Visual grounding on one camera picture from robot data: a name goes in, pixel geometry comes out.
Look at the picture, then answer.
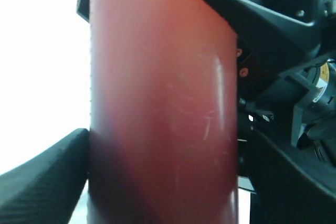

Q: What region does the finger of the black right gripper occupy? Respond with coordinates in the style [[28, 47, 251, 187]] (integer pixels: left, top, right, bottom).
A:
[[204, 0, 322, 56], [76, 0, 90, 22]]

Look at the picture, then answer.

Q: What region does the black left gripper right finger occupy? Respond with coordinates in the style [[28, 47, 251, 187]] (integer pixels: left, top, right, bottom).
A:
[[238, 127, 335, 223]]

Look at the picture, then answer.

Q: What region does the red sauce squeeze bottle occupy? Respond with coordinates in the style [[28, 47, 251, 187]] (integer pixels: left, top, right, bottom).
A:
[[87, 0, 238, 223]]

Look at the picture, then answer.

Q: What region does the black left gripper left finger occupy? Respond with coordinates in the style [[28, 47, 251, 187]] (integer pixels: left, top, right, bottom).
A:
[[1, 129, 89, 223]]

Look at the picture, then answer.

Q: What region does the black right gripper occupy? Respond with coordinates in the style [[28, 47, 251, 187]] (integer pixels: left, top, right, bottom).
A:
[[236, 0, 336, 156]]

